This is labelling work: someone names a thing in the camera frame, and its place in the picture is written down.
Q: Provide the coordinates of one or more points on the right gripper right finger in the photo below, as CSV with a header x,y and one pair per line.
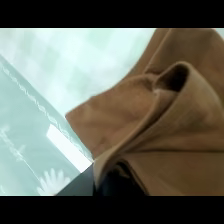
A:
x,y
120,181

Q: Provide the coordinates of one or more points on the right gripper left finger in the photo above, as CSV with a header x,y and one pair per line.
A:
x,y
83,185

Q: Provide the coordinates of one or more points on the brown shirt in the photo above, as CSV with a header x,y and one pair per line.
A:
x,y
173,133

